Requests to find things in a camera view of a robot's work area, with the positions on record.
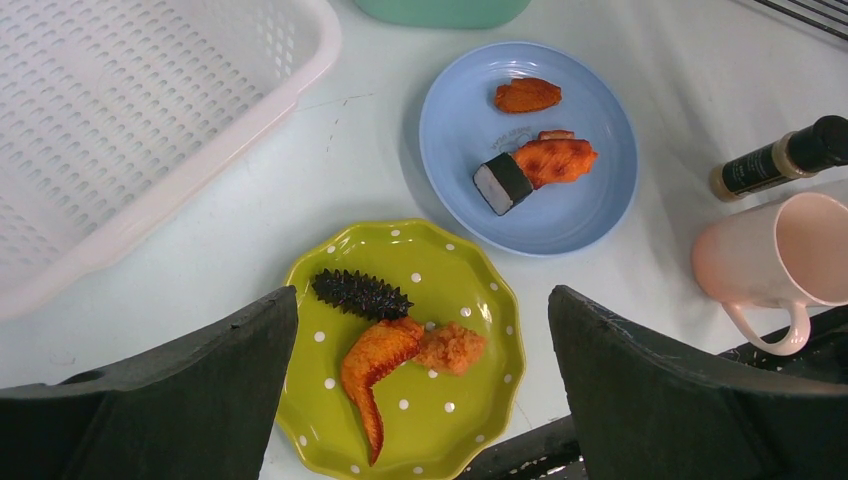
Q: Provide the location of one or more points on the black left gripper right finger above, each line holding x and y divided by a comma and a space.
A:
696, 411

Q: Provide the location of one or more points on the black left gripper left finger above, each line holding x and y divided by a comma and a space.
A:
201, 406

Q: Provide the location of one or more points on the orange chicken wing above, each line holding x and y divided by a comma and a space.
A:
377, 352

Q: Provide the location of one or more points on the black sea cucumber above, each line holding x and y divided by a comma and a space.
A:
363, 295

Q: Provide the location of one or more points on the orange fried nugget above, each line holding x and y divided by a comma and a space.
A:
451, 349

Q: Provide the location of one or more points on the green polka dot plate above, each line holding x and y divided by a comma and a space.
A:
435, 422

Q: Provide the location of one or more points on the pink mug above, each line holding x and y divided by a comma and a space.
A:
789, 255

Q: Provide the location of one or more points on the orange grilled chicken piece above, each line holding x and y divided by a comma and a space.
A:
555, 156

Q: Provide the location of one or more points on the black white sushi roll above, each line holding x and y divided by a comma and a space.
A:
502, 183

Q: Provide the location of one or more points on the white perforated plastic basket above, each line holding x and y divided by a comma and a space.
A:
115, 113

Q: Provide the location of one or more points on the small black cap spice bottle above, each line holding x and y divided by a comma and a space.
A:
798, 154

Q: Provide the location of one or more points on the blue plate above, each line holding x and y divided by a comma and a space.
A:
460, 128

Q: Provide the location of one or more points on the small orange chicken piece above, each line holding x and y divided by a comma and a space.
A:
526, 95

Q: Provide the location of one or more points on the green plastic bin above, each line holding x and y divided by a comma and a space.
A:
447, 14

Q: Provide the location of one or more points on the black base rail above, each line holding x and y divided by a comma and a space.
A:
782, 348

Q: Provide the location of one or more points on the black wire rack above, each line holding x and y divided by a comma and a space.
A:
823, 16

